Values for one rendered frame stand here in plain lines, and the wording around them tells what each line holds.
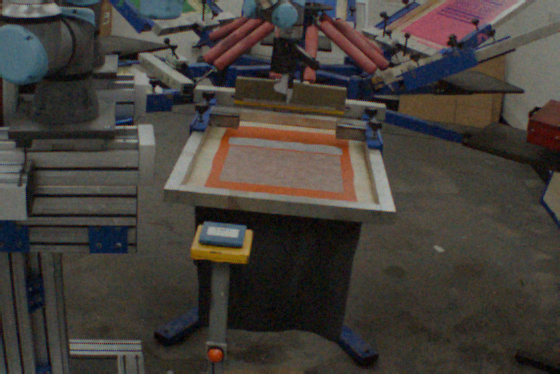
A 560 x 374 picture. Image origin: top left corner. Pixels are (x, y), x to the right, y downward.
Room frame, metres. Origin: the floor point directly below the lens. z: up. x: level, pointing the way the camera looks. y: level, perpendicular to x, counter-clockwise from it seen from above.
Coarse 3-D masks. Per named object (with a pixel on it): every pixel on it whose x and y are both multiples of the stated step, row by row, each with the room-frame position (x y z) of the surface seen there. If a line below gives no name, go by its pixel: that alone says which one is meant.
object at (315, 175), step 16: (320, 144) 2.24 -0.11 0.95; (336, 144) 2.26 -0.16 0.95; (288, 160) 2.06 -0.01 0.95; (304, 160) 2.07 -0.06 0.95; (320, 160) 2.08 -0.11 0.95; (336, 160) 2.10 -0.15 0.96; (288, 176) 1.92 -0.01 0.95; (304, 176) 1.94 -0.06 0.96; (320, 176) 1.95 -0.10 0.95; (336, 176) 1.96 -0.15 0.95; (352, 176) 1.98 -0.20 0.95; (288, 192) 1.80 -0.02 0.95; (304, 192) 1.82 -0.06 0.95; (320, 192) 1.83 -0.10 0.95; (336, 192) 1.84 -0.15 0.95; (352, 192) 1.85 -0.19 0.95
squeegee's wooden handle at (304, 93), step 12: (240, 84) 2.26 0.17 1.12; (252, 84) 2.26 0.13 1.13; (264, 84) 2.26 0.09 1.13; (300, 84) 2.26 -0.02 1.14; (312, 84) 2.27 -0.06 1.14; (240, 96) 2.26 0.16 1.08; (252, 96) 2.26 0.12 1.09; (264, 96) 2.26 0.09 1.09; (276, 96) 2.26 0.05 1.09; (300, 96) 2.26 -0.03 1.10; (312, 96) 2.26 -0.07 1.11; (324, 96) 2.26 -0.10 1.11; (336, 96) 2.26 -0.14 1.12; (336, 108) 2.26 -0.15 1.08
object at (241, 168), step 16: (240, 128) 2.33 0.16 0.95; (256, 128) 2.34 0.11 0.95; (224, 144) 2.15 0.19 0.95; (224, 160) 2.00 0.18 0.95; (240, 160) 2.01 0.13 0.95; (256, 160) 2.03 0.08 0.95; (272, 160) 2.04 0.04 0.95; (224, 176) 1.87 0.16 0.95; (240, 176) 1.89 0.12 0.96; (256, 176) 1.90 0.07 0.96; (272, 176) 1.91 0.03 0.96; (256, 192) 1.78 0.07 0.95; (272, 192) 1.79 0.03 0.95
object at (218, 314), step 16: (192, 256) 1.43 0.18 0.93; (208, 256) 1.43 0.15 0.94; (224, 256) 1.43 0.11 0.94; (240, 256) 1.43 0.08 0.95; (224, 272) 1.47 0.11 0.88; (224, 288) 1.47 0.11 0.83; (224, 304) 1.47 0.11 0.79; (224, 320) 1.47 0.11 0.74; (224, 336) 1.47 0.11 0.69; (224, 352) 1.46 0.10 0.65; (208, 368) 1.47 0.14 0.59
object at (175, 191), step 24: (240, 120) 2.41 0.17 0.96; (264, 120) 2.41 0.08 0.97; (288, 120) 2.41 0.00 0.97; (312, 120) 2.41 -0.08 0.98; (360, 120) 2.45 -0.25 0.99; (192, 144) 2.02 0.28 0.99; (192, 168) 1.91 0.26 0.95; (168, 192) 1.66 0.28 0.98; (192, 192) 1.66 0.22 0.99; (216, 192) 1.67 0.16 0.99; (240, 192) 1.69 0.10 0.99; (384, 192) 1.78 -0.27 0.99; (312, 216) 1.66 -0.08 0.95; (336, 216) 1.66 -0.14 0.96; (360, 216) 1.66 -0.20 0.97; (384, 216) 1.66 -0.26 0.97
